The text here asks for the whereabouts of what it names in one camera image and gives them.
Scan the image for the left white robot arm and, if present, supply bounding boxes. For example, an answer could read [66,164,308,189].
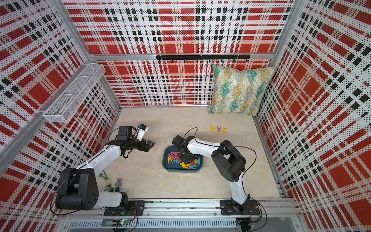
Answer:
[55,139,155,211]

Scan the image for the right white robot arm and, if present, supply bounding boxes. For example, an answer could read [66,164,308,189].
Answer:
[177,136,248,205]

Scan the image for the teal plastic storage tray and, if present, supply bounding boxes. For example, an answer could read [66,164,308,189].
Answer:
[162,146,203,173]

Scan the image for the yellow clothespin in tray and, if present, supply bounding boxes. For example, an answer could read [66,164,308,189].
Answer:
[180,162,191,169]

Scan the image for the pink clothespin in tray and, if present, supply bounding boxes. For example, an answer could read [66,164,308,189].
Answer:
[168,152,181,163]

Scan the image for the grey rabbit figurine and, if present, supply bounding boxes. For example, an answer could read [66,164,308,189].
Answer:
[115,178,122,192]

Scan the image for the green circuit board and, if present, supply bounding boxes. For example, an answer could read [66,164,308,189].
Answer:
[112,219,131,227]

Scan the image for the patterned green yellow pillow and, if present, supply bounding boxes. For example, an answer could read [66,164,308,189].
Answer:
[208,64,276,117]

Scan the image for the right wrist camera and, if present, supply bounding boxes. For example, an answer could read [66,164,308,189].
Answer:
[172,135,188,149]

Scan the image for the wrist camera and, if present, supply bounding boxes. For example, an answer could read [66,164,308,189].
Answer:
[116,126,133,141]
[172,135,188,149]

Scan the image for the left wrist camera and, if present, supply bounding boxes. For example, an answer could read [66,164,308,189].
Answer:
[116,126,133,141]

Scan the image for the green toy keychain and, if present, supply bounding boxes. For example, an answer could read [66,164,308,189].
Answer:
[98,170,114,192]

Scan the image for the white wire mesh shelf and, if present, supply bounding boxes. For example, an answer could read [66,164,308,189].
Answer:
[43,63,105,123]

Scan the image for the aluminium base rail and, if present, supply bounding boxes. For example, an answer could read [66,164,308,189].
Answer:
[57,198,307,232]

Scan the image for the black hook rail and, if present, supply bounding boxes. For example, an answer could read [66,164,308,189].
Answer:
[156,54,251,61]

